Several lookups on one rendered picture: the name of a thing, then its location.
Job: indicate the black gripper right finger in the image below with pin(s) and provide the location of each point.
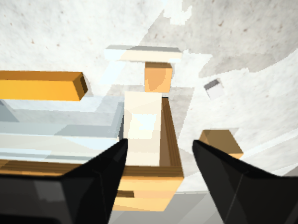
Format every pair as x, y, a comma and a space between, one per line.
246, 194

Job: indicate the orange bar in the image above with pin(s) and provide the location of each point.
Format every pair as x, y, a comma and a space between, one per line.
42, 85

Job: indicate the tan wooden block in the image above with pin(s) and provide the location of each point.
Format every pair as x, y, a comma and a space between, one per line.
158, 76

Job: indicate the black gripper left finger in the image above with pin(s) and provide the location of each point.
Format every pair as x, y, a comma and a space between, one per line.
84, 195

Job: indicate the brown cardboard box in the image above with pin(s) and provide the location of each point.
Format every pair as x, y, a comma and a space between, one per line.
223, 140

